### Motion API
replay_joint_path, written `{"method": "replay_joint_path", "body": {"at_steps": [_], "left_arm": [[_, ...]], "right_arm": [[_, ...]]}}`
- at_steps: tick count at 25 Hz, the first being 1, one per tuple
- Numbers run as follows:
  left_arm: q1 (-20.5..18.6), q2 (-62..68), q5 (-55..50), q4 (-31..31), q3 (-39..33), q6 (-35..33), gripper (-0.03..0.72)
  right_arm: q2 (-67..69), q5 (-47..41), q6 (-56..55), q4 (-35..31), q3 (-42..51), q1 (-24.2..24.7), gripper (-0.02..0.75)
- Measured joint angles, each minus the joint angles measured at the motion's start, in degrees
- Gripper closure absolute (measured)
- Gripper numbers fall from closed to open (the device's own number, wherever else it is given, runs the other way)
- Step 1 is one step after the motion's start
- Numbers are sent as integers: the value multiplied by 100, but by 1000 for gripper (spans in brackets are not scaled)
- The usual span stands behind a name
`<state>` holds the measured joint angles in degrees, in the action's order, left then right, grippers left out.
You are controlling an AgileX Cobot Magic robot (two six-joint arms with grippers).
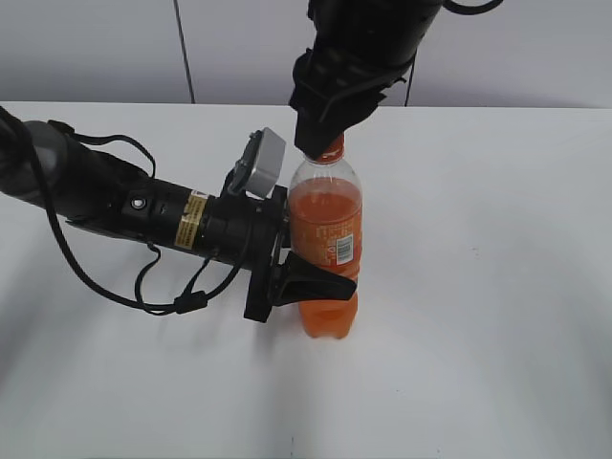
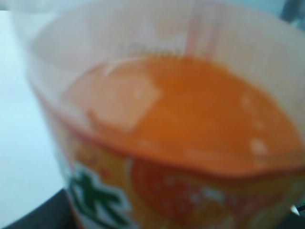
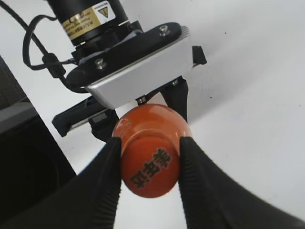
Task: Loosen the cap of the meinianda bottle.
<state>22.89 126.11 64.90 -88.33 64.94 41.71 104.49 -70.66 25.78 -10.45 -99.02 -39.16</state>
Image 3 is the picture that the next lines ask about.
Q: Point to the orange bottle cap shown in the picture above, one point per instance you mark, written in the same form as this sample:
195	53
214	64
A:
150	164

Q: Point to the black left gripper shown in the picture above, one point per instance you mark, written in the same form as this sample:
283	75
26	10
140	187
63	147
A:
103	120

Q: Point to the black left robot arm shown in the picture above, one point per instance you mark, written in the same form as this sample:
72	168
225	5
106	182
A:
93	25

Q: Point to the orange soda plastic bottle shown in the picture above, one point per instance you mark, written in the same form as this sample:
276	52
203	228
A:
153	118

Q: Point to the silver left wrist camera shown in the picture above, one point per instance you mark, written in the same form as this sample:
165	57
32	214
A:
135	67

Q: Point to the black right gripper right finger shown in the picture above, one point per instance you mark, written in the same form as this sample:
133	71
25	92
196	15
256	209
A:
213	200

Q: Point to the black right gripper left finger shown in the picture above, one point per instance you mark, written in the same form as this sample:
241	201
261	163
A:
88	201

